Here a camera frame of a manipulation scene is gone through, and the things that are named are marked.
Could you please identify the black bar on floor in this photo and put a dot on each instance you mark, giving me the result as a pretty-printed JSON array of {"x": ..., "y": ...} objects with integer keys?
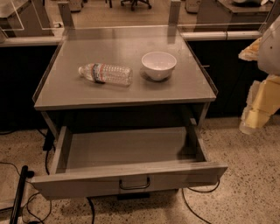
[{"x": 24, "y": 175}]

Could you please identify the grey cabinet with tabletop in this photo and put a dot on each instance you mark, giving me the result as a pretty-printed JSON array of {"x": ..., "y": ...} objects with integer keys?
[{"x": 63, "y": 89}]

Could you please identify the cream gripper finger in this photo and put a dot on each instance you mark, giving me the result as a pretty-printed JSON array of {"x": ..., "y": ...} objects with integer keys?
[
  {"x": 252, "y": 121},
  {"x": 250, "y": 53}
]

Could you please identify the clear acrylic barrier panel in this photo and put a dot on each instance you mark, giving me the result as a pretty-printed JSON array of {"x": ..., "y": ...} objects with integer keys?
[{"x": 33, "y": 18}]

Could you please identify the black office chair base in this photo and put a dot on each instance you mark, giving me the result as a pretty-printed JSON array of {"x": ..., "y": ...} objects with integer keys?
[{"x": 134, "y": 3}]

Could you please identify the black metal drawer handle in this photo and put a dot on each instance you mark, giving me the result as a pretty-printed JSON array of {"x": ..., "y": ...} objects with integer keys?
[{"x": 134, "y": 184}]

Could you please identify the clear plastic water bottle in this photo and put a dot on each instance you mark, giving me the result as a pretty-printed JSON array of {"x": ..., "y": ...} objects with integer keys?
[{"x": 107, "y": 74}]

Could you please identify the white ceramic bowl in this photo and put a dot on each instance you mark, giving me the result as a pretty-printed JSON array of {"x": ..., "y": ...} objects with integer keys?
[{"x": 158, "y": 65}]

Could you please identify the white horizontal rail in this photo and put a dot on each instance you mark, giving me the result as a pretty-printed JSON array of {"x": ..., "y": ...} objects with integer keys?
[{"x": 131, "y": 36}]

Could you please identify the grey top drawer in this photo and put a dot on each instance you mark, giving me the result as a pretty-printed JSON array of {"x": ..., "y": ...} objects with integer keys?
[{"x": 91, "y": 164}]

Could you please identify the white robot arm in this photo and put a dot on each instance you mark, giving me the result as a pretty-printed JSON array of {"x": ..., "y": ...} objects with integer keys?
[{"x": 269, "y": 50}]

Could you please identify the foam-covered gripper body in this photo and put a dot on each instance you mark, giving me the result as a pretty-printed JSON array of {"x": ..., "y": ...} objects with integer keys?
[{"x": 270, "y": 52}]

